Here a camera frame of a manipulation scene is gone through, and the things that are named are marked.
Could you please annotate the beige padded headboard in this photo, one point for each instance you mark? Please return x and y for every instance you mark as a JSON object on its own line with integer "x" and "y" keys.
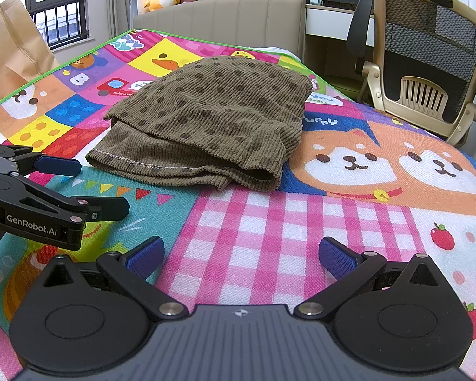
{"x": 222, "y": 20}

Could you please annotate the black framed window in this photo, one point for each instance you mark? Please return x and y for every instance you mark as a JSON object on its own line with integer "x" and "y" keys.
{"x": 59, "y": 16}

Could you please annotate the beige mesh office chair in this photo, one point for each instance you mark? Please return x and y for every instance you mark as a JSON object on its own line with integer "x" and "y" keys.
{"x": 428, "y": 55}

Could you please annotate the colourful printed blanket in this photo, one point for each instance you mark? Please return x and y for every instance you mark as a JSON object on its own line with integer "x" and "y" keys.
{"x": 261, "y": 222}

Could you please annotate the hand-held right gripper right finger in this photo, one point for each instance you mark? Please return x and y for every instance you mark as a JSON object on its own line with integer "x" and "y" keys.
{"x": 337, "y": 260}

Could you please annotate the brown paper bag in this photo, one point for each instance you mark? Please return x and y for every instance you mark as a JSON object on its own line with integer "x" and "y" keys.
{"x": 12, "y": 51}

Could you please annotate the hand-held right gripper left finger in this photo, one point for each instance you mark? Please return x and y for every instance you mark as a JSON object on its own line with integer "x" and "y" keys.
{"x": 144, "y": 258}

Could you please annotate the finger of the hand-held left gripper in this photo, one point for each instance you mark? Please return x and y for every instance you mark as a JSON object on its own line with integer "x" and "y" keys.
{"x": 59, "y": 165}
{"x": 107, "y": 208}

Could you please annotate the white desk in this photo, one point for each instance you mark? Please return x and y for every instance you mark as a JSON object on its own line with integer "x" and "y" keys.
{"x": 329, "y": 22}

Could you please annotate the brown dotted sweater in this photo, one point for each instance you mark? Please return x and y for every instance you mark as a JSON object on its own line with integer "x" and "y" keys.
{"x": 214, "y": 119}

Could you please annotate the white bed sheet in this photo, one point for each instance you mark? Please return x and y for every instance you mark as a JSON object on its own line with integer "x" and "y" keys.
{"x": 281, "y": 52}

